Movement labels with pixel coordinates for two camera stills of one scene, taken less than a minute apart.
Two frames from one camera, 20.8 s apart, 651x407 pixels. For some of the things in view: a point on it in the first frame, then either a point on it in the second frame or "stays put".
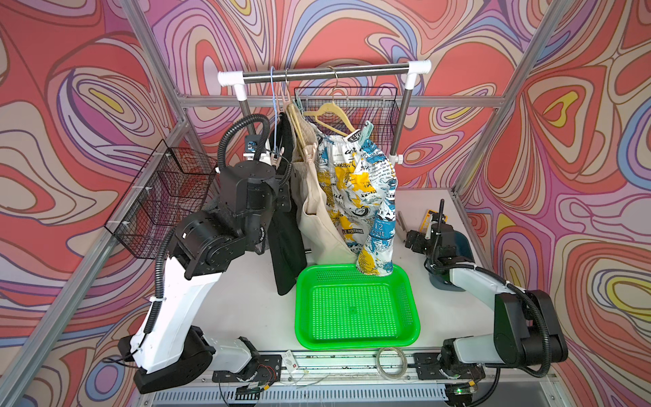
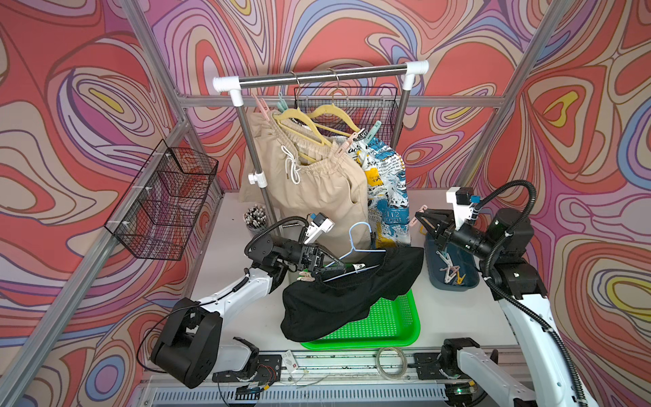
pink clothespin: (275, 158) -> (414, 219)
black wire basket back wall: (358, 104) stays put
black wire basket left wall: (171, 183) stays put
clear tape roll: (386, 375) stays put
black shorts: (284, 225) -> (336, 298)
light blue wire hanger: (274, 108) -> (352, 250)
